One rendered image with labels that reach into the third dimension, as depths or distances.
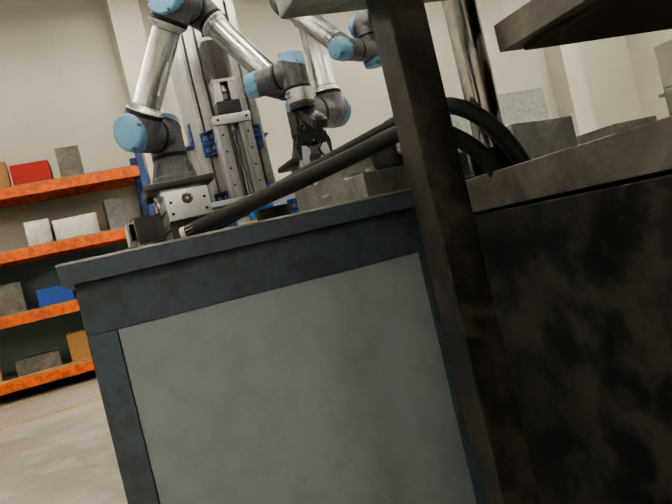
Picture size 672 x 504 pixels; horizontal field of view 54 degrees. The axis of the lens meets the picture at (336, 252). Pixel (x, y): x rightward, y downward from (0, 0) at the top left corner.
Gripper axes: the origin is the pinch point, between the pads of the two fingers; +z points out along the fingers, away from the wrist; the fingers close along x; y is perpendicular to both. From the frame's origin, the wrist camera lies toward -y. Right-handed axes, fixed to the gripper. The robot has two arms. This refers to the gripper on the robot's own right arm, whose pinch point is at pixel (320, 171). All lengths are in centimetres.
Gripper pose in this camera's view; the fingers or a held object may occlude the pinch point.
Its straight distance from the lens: 190.8
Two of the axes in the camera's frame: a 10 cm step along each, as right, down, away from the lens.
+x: -9.1, 2.2, -3.4
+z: 2.3, 9.7, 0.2
